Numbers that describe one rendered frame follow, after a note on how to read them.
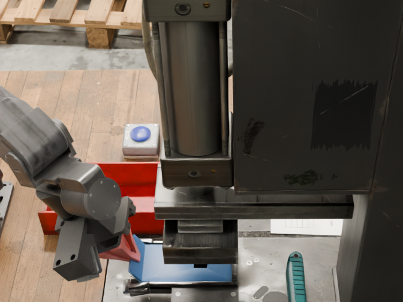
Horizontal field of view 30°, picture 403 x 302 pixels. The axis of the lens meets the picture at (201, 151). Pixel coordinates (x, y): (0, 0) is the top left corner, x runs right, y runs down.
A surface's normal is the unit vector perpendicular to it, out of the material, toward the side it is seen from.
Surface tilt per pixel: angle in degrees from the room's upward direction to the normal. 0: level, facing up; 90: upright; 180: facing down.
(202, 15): 90
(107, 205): 65
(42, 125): 26
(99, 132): 0
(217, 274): 0
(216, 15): 90
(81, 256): 60
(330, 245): 0
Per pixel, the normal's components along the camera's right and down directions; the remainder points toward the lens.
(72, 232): -0.53, -0.61
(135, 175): -0.03, 0.71
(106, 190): 0.70, 0.07
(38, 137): 0.32, -0.45
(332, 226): -0.04, -0.72
